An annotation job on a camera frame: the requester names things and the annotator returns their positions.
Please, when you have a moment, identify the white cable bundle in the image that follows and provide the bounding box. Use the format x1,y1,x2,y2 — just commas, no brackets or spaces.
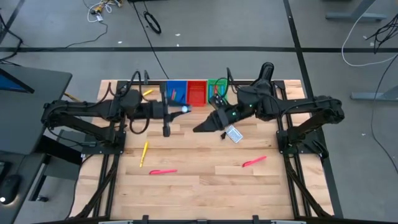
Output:
81,0,124,24

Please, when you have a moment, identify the white cable warning tag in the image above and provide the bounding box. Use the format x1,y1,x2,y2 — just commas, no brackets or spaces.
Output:
225,124,244,144

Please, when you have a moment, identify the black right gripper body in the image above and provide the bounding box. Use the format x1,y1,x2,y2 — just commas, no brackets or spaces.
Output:
210,94,250,131

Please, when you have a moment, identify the black desk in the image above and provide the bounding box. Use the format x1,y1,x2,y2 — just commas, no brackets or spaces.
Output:
0,63,81,224

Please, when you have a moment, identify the black coiled cable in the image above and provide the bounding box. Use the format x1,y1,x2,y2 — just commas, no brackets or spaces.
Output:
143,11,162,35

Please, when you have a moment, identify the grey desk leg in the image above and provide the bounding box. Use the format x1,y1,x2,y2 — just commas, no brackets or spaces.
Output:
349,84,398,102
325,0,388,23

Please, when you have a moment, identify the red plastic basket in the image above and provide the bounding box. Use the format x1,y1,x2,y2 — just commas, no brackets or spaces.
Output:
187,80,208,108

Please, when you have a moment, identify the green plastic basket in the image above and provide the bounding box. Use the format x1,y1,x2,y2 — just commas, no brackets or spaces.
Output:
207,78,229,103

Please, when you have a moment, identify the yellow floor cable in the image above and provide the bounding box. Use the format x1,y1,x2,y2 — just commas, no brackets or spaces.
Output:
63,91,82,104

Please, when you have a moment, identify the long black floor cable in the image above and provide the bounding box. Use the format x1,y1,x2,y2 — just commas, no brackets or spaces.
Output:
369,52,398,175
132,0,170,80

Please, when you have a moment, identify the black computer mouse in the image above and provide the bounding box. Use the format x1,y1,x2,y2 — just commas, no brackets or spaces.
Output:
0,174,22,206

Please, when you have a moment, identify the black aluminium table frame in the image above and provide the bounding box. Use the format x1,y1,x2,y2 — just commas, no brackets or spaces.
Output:
70,70,335,224

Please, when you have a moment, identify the white floor cable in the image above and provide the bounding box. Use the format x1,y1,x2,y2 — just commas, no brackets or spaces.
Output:
341,0,398,68

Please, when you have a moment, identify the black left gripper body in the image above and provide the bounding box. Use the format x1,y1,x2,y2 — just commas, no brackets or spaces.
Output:
150,82,172,138

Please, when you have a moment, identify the blue plastic basket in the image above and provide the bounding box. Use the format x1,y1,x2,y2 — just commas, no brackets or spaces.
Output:
166,80,188,108

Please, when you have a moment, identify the monitor with blue screen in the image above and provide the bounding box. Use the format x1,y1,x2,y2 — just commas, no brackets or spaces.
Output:
0,67,35,95

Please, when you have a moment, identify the black cable bundle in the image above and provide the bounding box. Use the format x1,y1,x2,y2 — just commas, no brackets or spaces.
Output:
365,14,398,54

